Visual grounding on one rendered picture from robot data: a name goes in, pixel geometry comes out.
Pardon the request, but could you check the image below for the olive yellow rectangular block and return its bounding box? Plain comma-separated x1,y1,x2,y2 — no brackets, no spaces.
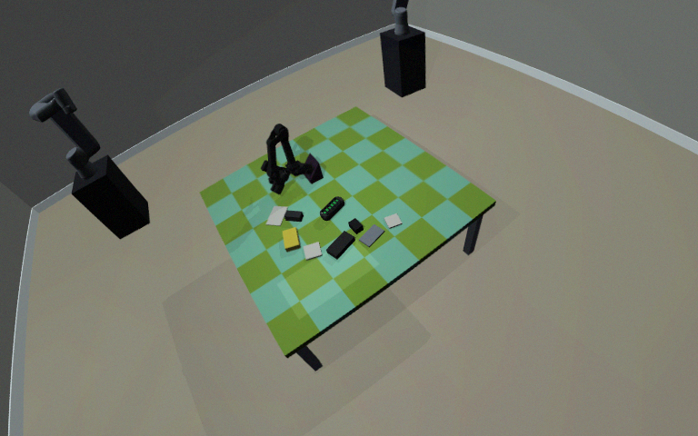
283,227,300,253

